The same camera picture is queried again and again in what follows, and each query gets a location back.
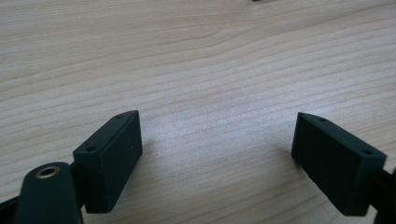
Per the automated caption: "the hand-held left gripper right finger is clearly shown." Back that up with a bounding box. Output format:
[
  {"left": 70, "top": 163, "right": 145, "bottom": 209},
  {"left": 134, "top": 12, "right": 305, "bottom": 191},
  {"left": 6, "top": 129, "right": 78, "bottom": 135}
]
[{"left": 290, "top": 111, "right": 388, "bottom": 217}]

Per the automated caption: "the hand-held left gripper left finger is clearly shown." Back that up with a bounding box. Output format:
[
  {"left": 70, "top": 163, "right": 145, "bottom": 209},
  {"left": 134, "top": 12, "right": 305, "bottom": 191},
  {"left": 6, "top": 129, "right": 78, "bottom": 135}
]
[{"left": 72, "top": 109, "right": 144, "bottom": 215}]

